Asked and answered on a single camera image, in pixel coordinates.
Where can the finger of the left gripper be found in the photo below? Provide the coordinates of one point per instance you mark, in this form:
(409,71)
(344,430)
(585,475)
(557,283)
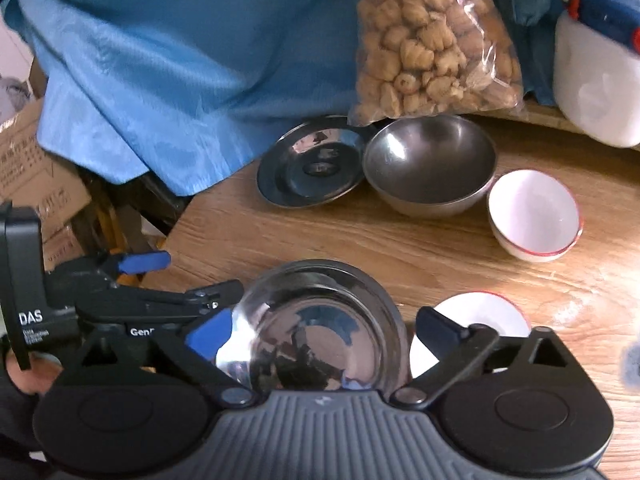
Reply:
(220,295)
(130,264)

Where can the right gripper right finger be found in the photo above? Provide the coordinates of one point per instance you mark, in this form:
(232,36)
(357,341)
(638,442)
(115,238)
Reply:
(461,352)

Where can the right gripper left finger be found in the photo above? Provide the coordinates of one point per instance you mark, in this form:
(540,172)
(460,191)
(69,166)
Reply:
(191,357)

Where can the large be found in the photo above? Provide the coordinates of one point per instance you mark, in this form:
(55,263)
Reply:
(316,325)

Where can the steel plate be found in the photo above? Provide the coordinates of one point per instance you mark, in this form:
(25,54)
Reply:
(314,163)

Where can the large steel bowl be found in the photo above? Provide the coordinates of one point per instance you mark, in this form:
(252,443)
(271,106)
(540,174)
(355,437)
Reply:
(431,167)

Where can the person's left hand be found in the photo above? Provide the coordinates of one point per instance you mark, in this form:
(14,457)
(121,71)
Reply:
(38,379)

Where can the upper cardboard box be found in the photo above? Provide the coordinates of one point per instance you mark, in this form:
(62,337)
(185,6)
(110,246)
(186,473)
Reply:
(31,176)

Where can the light blue cloth cover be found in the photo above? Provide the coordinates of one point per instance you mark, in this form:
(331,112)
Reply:
(190,90)

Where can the wooden desk shelf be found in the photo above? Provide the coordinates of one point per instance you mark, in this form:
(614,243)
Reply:
(532,113)

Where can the bag of snack biscuits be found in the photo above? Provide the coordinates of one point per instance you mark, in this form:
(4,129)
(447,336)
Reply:
(419,58)

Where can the white jug blue lid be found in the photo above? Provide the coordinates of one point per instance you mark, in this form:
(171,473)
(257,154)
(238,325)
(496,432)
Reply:
(596,69)

